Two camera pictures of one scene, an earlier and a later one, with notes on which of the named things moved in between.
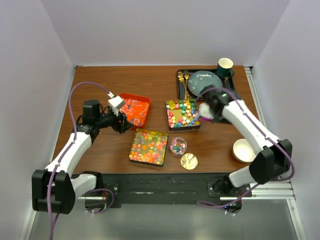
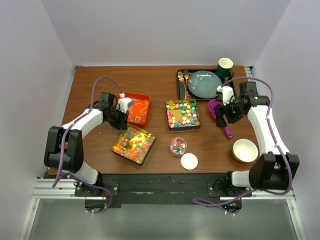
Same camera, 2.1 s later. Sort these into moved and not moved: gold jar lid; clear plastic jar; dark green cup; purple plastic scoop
Moved: purple plastic scoop
Not moved: gold jar lid; dark green cup; clear plastic jar
